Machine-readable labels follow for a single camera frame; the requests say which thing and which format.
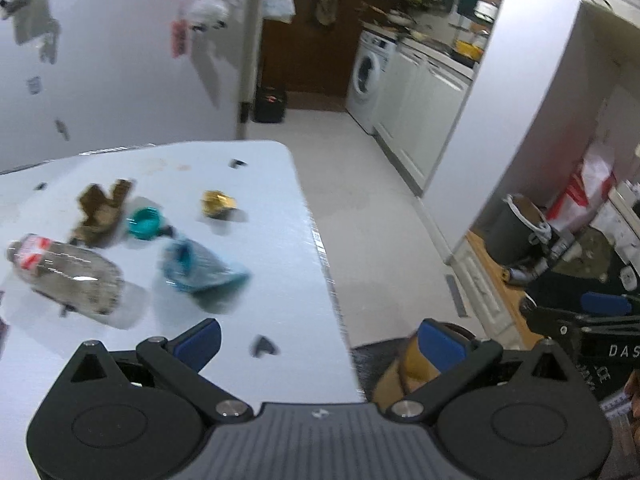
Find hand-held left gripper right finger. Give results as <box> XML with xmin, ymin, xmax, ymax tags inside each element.
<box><xmin>385</xmin><ymin>318</ymin><xmax>588</xmax><ymax>421</ymax></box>

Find person's right hand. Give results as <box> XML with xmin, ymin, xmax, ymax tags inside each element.
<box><xmin>625</xmin><ymin>367</ymin><xmax>640</xmax><ymax>441</ymax></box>

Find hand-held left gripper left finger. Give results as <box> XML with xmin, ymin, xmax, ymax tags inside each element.
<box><xmin>62</xmin><ymin>318</ymin><xmax>255</xmax><ymax>419</ymax></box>

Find grey bucket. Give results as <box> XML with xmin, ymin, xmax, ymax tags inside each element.
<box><xmin>486</xmin><ymin>193</ymin><xmax>551</xmax><ymax>266</ymax></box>

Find teal plastic lid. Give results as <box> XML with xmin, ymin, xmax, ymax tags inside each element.
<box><xmin>126</xmin><ymin>207</ymin><xmax>166</xmax><ymax>241</ymax></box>

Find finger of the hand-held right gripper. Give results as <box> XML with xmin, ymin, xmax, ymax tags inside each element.
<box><xmin>519</xmin><ymin>296</ymin><xmax>640</xmax><ymax>341</ymax></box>
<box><xmin>580</xmin><ymin>291</ymin><xmax>640</xmax><ymax>317</ymax></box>

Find white low cabinet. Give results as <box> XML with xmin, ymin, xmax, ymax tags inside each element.
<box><xmin>450</xmin><ymin>230</ymin><xmax>531</xmax><ymax>351</ymax></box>

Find white kitchen cabinets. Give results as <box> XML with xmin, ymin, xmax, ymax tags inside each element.
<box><xmin>372</xmin><ymin>42</ymin><xmax>476</xmax><ymax>198</ymax></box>

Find brown cardboard scrap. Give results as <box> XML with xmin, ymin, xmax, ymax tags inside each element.
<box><xmin>70</xmin><ymin>178</ymin><xmax>135</xmax><ymax>248</ymax></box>

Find clear plastic bottle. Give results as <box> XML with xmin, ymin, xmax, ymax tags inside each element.
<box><xmin>6</xmin><ymin>232</ymin><xmax>126</xmax><ymax>317</ymax></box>

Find gold foil wrapper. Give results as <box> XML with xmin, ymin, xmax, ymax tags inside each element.
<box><xmin>201</xmin><ymin>190</ymin><xmax>238</xmax><ymax>218</ymax></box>

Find hanging apron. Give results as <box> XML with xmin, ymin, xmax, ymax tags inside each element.
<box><xmin>315</xmin><ymin>0</ymin><xmax>343</xmax><ymax>28</ymax></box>

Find white sheep plush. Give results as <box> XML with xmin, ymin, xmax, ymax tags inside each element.
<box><xmin>187</xmin><ymin>0</ymin><xmax>231</xmax><ymax>31</ymax></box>

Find yellow trash bin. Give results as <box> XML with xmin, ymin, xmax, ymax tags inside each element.
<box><xmin>372</xmin><ymin>322</ymin><xmax>480</xmax><ymax>408</ymax></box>

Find white washing machine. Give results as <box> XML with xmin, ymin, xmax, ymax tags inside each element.
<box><xmin>346</xmin><ymin>30</ymin><xmax>398</xmax><ymax>136</ymax></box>

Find hanging white plastic bag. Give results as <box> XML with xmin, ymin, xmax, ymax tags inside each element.
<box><xmin>263</xmin><ymin>0</ymin><xmax>296</xmax><ymax>23</ymax></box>

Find blue plastic bag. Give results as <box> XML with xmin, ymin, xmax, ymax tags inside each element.
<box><xmin>159</xmin><ymin>237</ymin><xmax>251</xmax><ymax>295</ymax></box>

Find black textured stool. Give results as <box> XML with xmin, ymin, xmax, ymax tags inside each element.
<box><xmin>350</xmin><ymin>337</ymin><xmax>416</xmax><ymax>403</ymax></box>

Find red and white bag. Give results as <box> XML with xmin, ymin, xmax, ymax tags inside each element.
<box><xmin>547</xmin><ymin>142</ymin><xmax>618</xmax><ymax>221</ymax></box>

